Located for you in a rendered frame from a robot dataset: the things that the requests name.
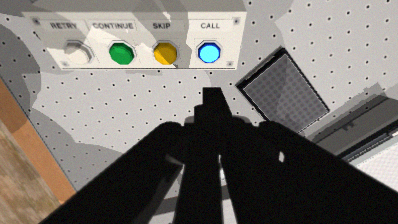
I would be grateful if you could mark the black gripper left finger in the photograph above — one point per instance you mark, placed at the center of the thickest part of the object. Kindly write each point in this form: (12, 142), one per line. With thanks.
(130, 190)

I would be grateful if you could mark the white well plate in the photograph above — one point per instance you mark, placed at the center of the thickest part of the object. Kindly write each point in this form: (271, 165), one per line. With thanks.
(380, 161)

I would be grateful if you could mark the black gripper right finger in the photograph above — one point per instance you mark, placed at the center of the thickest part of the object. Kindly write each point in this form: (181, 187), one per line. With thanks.
(264, 190)

